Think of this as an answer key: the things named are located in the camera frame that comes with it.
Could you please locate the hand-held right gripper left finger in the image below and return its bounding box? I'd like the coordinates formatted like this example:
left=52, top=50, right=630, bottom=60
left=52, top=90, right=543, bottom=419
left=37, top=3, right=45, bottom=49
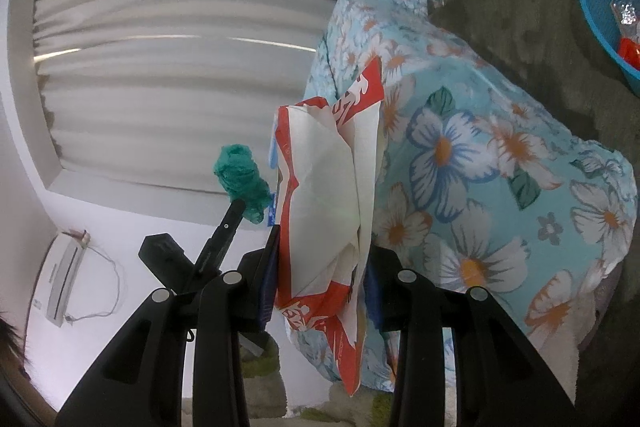
left=56, top=222, right=281, bottom=427

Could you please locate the green plastic bag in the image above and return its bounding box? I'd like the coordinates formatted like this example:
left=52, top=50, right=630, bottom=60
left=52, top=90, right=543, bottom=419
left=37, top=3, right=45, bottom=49
left=213, top=144, right=272, bottom=224

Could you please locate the small red wrapper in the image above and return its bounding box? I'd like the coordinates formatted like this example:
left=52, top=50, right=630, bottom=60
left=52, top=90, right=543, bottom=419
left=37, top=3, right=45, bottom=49
left=617, top=37, right=640, bottom=70

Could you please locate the white air conditioner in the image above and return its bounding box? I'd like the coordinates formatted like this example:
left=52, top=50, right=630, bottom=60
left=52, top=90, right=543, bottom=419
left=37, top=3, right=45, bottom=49
left=31, top=231, right=91, bottom=327

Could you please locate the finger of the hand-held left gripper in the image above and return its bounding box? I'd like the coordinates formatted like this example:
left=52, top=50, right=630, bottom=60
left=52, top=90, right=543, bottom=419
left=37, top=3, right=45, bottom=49
left=187, top=199, right=247, bottom=288

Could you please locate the clear striped snack wrapper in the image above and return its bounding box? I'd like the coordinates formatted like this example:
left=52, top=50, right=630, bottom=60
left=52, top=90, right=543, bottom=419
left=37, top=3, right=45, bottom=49
left=609, top=0, right=640, bottom=42

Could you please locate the thin white cable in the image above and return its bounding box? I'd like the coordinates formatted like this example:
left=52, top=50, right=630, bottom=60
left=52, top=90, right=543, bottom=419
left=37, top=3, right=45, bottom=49
left=65, top=237, right=126, bottom=323

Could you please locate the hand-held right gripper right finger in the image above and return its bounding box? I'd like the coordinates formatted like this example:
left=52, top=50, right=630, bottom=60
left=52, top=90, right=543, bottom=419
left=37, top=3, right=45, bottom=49
left=362, top=247, right=576, bottom=427

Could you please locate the white curtain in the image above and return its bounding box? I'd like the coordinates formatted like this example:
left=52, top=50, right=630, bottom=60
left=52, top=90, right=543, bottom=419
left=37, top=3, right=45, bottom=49
left=32, top=0, right=351, bottom=195

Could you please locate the blue floral blanket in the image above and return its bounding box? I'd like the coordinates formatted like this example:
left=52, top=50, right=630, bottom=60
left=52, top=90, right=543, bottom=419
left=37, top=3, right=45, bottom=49
left=287, top=0, right=638, bottom=393

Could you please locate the red white paper bag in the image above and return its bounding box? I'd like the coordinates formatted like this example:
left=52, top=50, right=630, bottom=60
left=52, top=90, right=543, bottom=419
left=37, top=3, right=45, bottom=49
left=272, top=56, right=386, bottom=398

